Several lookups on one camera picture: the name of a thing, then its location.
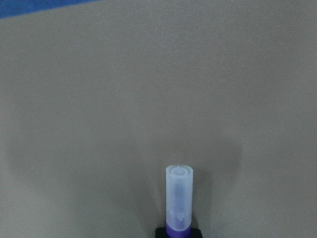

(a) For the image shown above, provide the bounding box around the purple highlighter pen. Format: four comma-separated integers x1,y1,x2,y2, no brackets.
165,165,194,238

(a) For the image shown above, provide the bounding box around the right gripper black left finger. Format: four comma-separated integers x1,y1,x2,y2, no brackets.
155,227,167,238

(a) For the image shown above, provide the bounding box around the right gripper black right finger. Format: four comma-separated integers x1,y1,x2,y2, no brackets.
189,228,203,238

